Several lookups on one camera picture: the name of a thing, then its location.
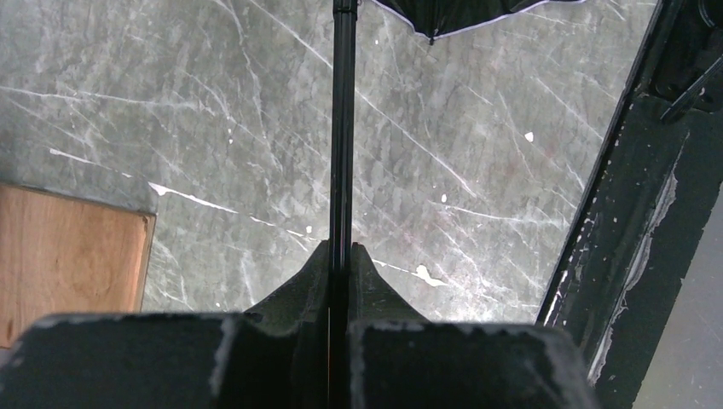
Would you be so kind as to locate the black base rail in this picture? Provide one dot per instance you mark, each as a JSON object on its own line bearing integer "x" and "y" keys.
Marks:
{"x": 651, "y": 193}

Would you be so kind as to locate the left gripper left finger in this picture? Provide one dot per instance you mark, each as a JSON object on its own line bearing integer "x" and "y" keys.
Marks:
{"x": 273, "y": 355}

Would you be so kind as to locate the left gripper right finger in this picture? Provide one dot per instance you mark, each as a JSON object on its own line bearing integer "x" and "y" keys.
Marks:
{"x": 398, "y": 359}

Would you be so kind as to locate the wooden board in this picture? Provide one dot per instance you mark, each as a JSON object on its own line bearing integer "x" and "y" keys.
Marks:
{"x": 67, "y": 255}

